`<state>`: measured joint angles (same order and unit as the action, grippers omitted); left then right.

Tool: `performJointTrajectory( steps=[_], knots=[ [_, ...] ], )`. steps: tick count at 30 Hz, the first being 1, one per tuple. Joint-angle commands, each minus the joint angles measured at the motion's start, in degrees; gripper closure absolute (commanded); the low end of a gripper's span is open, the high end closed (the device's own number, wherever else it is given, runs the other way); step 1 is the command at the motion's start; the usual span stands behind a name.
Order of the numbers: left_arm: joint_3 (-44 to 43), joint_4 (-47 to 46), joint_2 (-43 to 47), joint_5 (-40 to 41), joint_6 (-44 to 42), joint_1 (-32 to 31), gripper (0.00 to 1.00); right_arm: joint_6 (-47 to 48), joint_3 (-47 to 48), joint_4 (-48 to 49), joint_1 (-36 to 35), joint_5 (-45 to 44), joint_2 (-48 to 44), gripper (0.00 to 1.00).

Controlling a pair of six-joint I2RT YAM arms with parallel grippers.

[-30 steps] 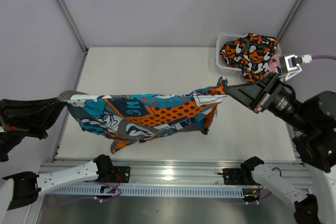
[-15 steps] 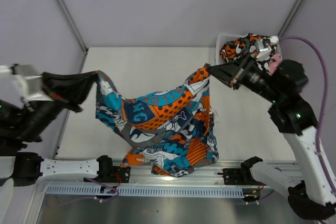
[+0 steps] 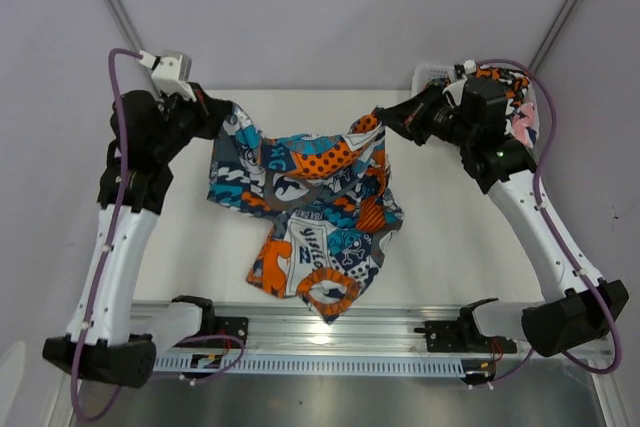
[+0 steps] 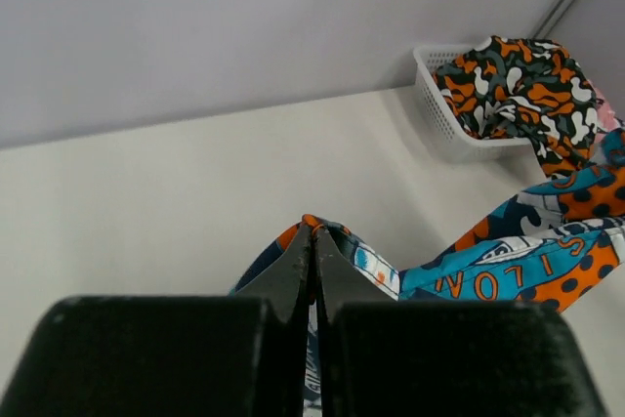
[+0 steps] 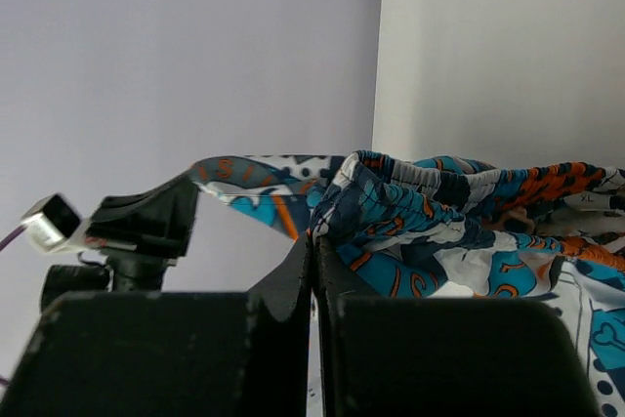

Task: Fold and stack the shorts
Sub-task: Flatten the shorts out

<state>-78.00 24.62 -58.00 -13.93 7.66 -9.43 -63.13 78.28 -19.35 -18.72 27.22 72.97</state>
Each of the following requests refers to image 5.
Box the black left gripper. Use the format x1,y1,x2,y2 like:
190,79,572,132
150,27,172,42
41,177,198,309

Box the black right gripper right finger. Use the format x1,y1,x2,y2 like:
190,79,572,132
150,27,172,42
314,240,599,416

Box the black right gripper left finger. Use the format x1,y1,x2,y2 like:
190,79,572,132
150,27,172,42
1,236,312,416

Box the blue orange patterned shorts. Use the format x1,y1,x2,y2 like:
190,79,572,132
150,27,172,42
188,150,624,416

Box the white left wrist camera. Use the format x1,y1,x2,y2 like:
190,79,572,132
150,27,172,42
21,192,87,255

